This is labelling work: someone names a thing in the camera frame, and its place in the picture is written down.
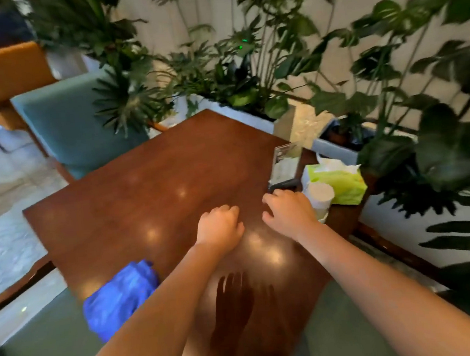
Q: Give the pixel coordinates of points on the green tissue packet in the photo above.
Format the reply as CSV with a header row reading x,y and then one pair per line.
x,y
343,184

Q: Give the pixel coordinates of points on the teal upholstered chair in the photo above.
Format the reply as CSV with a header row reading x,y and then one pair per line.
x,y
68,121

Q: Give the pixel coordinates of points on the person's right thumb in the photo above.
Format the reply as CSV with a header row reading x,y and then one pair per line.
x,y
268,219

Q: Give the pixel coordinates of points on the person's right hand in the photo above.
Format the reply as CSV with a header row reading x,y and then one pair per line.
x,y
292,215

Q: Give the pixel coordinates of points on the person's left hand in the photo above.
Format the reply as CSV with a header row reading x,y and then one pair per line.
x,y
219,231

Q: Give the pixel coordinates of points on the clear acrylic sign holder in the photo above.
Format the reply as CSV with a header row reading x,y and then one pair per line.
x,y
284,167

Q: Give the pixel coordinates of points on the blue cloth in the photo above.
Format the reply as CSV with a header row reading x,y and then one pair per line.
x,y
118,299

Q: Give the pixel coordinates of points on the person's left forearm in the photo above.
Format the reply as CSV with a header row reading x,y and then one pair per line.
x,y
149,325

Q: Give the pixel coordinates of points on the long white planter box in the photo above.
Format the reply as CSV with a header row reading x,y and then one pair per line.
x,y
237,115

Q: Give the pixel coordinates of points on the person's left thumb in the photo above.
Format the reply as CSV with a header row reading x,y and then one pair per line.
x,y
240,229

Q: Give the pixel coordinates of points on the white paper cup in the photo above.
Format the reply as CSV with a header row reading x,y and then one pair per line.
x,y
319,196

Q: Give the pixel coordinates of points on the orange upholstered chair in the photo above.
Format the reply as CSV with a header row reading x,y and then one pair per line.
x,y
5,73

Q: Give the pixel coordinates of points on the short white planter box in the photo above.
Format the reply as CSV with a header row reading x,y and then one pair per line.
x,y
334,149

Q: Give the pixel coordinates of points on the person's right forearm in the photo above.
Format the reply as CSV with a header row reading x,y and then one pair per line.
x,y
387,293

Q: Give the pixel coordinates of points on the large-leaf monstera plant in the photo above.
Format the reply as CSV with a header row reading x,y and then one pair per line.
x,y
442,135

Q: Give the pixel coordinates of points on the fern-like green plant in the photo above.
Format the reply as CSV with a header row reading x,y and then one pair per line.
x,y
116,63

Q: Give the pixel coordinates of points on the beige stone block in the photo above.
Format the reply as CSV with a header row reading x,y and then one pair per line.
x,y
302,123

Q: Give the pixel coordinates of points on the split-leaf green plant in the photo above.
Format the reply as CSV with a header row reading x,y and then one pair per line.
x,y
248,58

